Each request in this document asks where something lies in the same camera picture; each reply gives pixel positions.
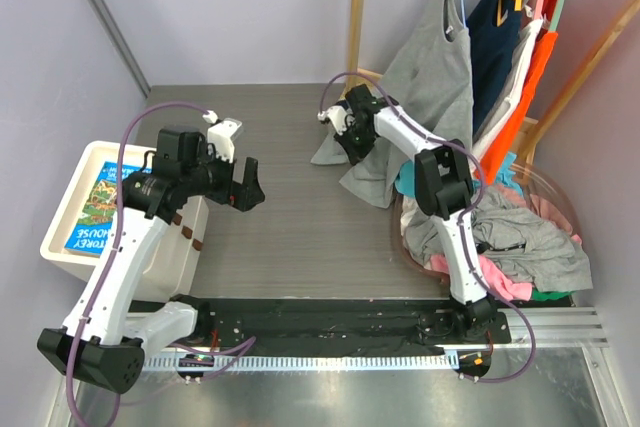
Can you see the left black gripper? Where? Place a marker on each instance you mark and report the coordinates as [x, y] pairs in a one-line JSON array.
[[243, 195]]

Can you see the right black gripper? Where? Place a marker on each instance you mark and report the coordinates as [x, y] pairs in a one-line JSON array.
[[356, 152]]

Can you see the grey t shirt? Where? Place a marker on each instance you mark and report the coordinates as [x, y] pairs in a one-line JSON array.
[[431, 78]]

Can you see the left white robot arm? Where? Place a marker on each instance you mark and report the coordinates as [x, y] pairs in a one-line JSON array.
[[95, 344]]

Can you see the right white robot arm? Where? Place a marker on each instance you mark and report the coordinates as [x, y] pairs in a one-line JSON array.
[[443, 191]]

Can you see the turquoise shirt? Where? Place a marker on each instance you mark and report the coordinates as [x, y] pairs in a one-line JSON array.
[[405, 181]]

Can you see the white hanging shirt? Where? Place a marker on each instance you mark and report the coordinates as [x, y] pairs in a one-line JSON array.
[[511, 92]]

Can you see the navy blue hanging shirt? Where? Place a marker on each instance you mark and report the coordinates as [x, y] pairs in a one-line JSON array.
[[494, 29]]

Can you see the orange hanging shirt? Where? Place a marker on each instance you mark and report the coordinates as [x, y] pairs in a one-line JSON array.
[[545, 43]]

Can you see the pink shirt in pile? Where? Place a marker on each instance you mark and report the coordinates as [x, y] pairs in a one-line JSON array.
[[505, 282]]

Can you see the white storage box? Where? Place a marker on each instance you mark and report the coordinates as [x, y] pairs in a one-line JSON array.
[[172, 266]]

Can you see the blue treehouse book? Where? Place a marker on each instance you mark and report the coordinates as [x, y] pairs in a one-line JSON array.
[[91, 231]]

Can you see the grey garment in pile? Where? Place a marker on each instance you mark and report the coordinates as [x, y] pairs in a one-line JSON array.
[[518, 250]]

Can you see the green garment in pile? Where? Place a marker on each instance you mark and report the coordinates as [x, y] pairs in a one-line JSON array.
[[538, 296]]

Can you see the wooden clothes rack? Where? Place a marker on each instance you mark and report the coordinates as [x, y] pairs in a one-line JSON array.
[[529, 140]]

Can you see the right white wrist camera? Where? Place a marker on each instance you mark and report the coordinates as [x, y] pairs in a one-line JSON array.
[[339, 116]]

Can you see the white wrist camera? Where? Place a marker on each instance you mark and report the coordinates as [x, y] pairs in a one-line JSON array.
[[221, 135], [339, 116]]

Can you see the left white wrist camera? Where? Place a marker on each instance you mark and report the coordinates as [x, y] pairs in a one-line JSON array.
[[221, 135]]

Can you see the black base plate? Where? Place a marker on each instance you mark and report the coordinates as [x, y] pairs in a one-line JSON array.
[[348, 328]]

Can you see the grey wall trim strip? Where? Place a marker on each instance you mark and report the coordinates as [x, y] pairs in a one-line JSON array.
[[115, 35]]

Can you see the white slotted cable duct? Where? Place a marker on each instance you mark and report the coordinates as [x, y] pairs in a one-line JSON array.
[[180, 362]]

